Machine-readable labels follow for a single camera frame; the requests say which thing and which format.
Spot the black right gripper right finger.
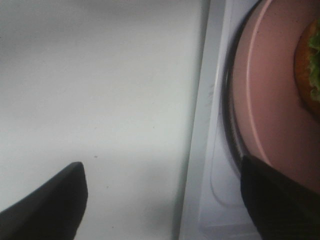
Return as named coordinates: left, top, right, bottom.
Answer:
left=240, top=155, right=320, bottom=240

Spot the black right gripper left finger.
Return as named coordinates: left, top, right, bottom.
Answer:
left=0, top=162, right=88, bottom=240

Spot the pink speckled plate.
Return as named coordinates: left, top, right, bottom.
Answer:
left=232, top=0, right=320, bottom=193

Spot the burger with lettuce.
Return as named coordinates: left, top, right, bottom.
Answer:
left=294, top=18, right=320, bottom=119

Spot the white microwave oven body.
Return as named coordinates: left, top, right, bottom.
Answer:
left=179, top=0, right=260, bottom=240

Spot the glass microwave turntable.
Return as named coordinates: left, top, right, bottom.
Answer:
left=220, top=2, right=261, bottom=176

